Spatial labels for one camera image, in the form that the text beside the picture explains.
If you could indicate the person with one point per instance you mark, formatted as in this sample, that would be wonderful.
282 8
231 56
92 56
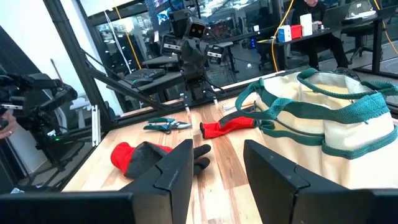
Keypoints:
323 46

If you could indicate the white container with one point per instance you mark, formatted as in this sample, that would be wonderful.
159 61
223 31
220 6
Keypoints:
306 25

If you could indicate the clear plastic wrapper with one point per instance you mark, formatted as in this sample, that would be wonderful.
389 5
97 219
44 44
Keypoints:
17 190

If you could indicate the black keyboard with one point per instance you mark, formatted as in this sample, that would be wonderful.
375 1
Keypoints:
144 74

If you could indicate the red box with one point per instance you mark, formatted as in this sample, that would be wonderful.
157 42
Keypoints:
296 31

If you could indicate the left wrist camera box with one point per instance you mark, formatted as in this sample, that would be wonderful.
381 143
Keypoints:
196 29

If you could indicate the white blue box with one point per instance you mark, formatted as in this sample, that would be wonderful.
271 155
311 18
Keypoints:
284 33

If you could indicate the black aluminium rig frame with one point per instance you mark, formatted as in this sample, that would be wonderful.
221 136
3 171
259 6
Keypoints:
77 62

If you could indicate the grey desk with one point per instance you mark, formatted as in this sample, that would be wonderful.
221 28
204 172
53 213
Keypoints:
164 81

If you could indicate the red black gardening glove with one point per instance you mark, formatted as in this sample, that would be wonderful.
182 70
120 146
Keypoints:
136 158
224 129

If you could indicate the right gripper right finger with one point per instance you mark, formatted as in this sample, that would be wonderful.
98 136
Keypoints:
280 193

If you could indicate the silver aluminium bracket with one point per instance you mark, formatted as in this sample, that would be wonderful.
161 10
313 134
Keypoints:
95 124

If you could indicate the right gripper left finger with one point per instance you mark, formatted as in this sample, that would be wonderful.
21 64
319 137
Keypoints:
168 193

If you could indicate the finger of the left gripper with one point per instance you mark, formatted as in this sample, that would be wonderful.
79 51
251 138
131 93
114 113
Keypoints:
201 54
188 54

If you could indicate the person's hand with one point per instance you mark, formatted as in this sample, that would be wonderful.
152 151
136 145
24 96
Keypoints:
7 127

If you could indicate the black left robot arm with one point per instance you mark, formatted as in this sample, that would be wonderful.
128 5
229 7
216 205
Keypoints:
199 90

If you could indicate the black office chair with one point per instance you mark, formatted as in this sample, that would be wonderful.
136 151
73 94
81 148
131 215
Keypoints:
357 31

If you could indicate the dark laptop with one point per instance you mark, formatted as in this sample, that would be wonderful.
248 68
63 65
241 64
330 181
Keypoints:
335 15

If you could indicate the black desk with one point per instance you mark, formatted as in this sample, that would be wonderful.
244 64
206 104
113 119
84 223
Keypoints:
377 46

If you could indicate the black-framed glass partition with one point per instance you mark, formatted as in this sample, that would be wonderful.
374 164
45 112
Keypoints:
146 28

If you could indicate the beige green-trimmed gardening bag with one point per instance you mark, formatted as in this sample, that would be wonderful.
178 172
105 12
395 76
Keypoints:
342 130

